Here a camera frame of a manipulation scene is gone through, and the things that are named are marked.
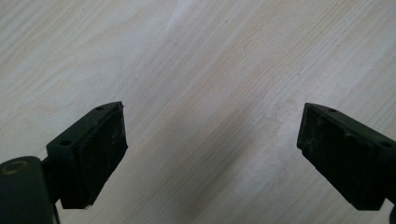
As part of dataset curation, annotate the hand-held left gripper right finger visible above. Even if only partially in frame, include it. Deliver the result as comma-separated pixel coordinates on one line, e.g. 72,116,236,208
296,102,396,211

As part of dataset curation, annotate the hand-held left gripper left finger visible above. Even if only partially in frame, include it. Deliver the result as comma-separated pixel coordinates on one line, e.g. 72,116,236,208
46,101,129,210

